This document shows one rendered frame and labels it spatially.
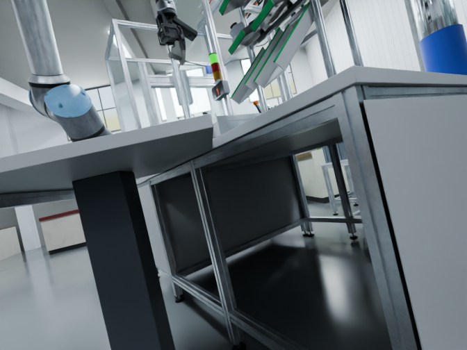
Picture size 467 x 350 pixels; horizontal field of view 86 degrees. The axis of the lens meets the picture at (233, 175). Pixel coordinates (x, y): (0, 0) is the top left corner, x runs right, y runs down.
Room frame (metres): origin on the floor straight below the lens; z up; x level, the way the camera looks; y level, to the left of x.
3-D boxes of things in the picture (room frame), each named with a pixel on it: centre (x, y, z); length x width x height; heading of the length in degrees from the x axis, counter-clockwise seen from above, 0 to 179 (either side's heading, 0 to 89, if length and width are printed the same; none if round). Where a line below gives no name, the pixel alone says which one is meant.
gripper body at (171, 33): (1.03, 0.12, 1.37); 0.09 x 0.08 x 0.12; 123
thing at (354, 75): (1.44, -0.42, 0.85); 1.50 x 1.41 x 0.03; 33
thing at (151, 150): (0.93, 0.41, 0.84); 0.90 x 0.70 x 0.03; 5
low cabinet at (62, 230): (6.23, 3.28, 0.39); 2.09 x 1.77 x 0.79; 5
